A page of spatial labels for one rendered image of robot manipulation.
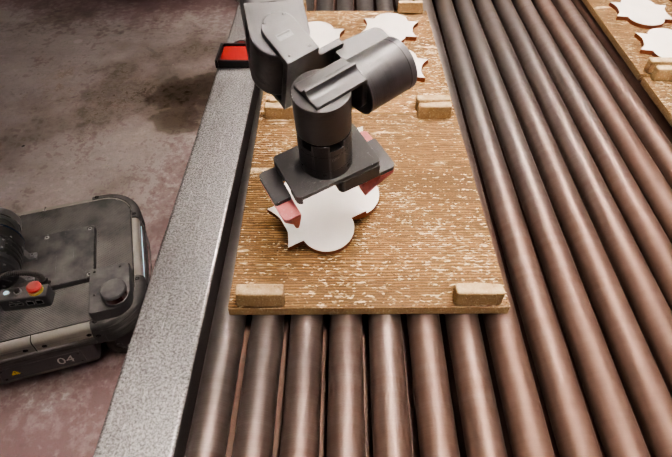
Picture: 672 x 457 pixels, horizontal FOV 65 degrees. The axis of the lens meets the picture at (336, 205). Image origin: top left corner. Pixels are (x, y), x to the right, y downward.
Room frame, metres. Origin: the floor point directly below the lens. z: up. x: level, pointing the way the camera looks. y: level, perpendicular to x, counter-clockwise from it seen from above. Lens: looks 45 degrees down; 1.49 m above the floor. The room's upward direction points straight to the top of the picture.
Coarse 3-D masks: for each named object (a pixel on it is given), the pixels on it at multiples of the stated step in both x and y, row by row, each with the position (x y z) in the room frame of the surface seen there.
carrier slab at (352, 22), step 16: (320, 16) 1.16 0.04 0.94; (336, 16) 1.16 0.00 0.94; (352, 16) 1.16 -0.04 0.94; (368, 16) 1.16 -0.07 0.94; (416, 16) 1.16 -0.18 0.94; (352, 32) 1.09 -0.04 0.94; (416, 32) 1.09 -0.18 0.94; (432, 32) 1.09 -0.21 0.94; (416, 48) 1.02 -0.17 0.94; (432, 48) 1.02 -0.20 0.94; (432, 64) 0.95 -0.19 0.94; (432, 80) 0.89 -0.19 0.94; (400, 96) 0.84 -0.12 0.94; (416, 96) 0.84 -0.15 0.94; (352, 112) 0.79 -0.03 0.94; (384, 112) 0.79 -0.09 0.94; (400, 112) 0.79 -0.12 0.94; (416, 112) 0.79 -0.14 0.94
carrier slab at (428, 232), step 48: (288, 144) 0.69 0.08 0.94; (384, 144) 0.69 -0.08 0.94; (432, 144) 0.69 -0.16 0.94; (384, 192) 0.58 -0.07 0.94; (432, 192) 0.58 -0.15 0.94; (240, 240) 0.48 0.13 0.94; (384, 240) 0.48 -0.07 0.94; (432, 240) 0.48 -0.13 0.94; (480, 240) 0.48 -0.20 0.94; (288, 288) 0.40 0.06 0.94; (336, 288) 0.40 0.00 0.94; (384, 288) 0.40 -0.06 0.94; (432, 288) 0.40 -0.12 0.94
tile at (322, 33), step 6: (312, 24) 1.10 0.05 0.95; (318, 24) 1.10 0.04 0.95; (324, 24) 1.10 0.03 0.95; (312, 30) 1.08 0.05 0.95; (318, 30) 1.08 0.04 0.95; (324, 30) 1.08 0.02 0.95; (330, 30) 1.08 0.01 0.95; (336, 30) 1.08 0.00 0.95; (342, 30) 1.08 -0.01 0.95; (312, 36) 1.05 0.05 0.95; (318, 36) 1.05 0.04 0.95; (324, 36) 1.05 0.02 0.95; (330, 36) 1.05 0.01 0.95; (336, 36) 1.05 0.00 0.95; (318, 42) 1.02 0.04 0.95; (324, 42) 1.02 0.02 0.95
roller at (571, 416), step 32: (448, 0) 1.29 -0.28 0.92; (448, 32) 1.13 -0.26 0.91; (480, 96) 0.86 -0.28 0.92; (480, 128) 0.76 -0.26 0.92; (480, 160) 0.69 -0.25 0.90; (512, 192) 0.60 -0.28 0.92; (512, 224) 0.53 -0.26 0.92; (512, 256) 0.47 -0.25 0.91; (544, 288) 0.42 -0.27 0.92; (544, 320) 0.37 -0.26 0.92; (544, 352) 0.32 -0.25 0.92; (544, 384) 0.29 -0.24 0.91; (576, 384) 0.28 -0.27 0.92; (576, 416) 0.24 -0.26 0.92; (576, 448) 0.21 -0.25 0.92
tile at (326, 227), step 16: (320, 192) 0.55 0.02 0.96; (336, 192) 0.55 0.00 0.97; (272, 208) 0.52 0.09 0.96; (304, 208) 0.52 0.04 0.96; (320, 208) 0.52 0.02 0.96; (336, 208) 0.52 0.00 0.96; (352, 208) 0.52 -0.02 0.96; (288, 224) 0.50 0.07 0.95; (304, 224) 0.50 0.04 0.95; (320, 224) 0.50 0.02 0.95; (336, 224) 0.50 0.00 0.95; (352, 224) 0.49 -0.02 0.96; (288, 240) 0.47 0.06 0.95; (304, 240) 0.47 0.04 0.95; (320, 240) 0.47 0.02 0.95; (336, 240) 0.47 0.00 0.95
